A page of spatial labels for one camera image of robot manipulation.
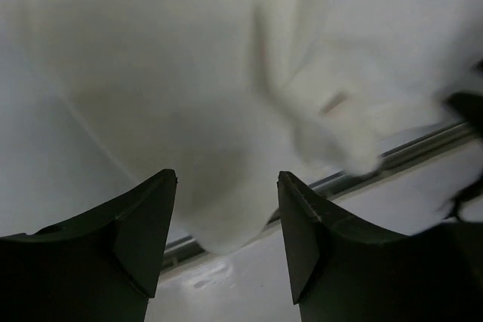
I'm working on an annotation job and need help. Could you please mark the aluminium table rail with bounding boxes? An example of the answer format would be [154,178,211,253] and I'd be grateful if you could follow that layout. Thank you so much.
[162,123,466,271]

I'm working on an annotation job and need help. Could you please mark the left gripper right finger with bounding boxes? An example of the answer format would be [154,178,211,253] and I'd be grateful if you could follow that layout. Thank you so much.
[277,172,482,322]

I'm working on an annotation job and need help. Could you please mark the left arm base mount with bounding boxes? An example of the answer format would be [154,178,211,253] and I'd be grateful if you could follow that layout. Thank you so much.
[437,57,483,225]

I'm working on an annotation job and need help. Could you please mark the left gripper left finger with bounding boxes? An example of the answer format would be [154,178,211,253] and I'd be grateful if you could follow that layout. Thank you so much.
[1,169,177,321]

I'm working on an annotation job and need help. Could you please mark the white t shirt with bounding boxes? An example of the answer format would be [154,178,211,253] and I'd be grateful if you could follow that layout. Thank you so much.
[1,0,482,254]

